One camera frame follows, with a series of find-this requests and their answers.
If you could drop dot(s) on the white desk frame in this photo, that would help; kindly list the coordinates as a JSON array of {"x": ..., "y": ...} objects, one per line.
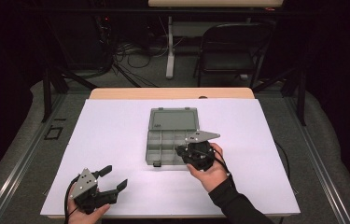
[{"x": 170, "y": 56}]

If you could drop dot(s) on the black folding chair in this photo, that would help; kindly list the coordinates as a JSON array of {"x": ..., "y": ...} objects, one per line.
[{"x": 231, "y": 62}]

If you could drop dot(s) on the white table board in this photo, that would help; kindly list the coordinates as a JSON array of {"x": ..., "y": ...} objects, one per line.
[{"x": 116, "y": 130}]

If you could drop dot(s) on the aluminium floor rail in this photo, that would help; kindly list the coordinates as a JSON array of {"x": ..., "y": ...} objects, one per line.
[
  {"x": 315, "y": 161},
  {"x": 23, "y": 161}
]

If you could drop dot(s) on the person's left hand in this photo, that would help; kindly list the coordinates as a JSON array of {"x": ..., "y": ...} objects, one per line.
[{"x": 96, "y": 213}]

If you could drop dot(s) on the black metal stand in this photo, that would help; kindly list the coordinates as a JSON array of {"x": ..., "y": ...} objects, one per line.
[
  {"x": 47, "y": 93},
  {"x": 301, "y": 96}
]

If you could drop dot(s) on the dark equipment cabinet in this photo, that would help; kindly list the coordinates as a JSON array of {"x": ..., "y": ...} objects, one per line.
[{"x": 79, "y": 40}]

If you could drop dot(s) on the wooden table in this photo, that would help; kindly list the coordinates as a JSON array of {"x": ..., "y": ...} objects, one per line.
[{"x": 163, "y": 92}]

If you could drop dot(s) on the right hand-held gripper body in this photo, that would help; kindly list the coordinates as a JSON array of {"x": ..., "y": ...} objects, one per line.
[{"x": 199, "y": 154}]

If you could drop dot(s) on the grey plastic organizer box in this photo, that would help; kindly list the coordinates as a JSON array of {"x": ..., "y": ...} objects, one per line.
[{"x": 166, "y": 137}]

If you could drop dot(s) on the beige desk top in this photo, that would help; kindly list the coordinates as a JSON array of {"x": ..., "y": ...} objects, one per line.
[{"x": 213, "y": 3}]

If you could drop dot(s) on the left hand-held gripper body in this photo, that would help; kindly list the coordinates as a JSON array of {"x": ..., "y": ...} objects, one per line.
[{"x": 84, "y": 186}]

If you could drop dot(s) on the person's right hand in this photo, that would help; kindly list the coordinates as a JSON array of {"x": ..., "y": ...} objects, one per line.
[{"x": 211, "y": 177}]

